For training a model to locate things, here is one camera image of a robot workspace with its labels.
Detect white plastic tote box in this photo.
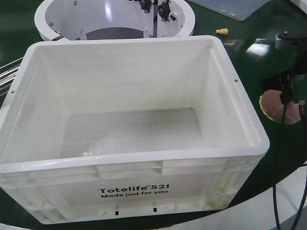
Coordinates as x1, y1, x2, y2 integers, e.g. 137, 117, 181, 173
0, 35, 270, 224

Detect small yellow cone object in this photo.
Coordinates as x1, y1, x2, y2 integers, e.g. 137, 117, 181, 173
216, 28, 229, 36

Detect clear plastic container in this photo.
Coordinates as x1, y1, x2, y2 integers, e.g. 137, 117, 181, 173
191, 0, 269, 21

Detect green circuit board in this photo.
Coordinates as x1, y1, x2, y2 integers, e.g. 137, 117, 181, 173
292, 74, 307, 105

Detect metal rods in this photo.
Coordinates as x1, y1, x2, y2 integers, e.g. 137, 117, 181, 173
0, 57, 23, 96

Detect white round robot base ring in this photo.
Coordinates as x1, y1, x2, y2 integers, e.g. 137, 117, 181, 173
34, 0, 195, 42

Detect black cable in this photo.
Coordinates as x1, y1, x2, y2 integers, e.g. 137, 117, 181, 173
272, 69, 307, 230

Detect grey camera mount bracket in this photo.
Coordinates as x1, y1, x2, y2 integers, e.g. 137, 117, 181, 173
275, 30, 307, 49

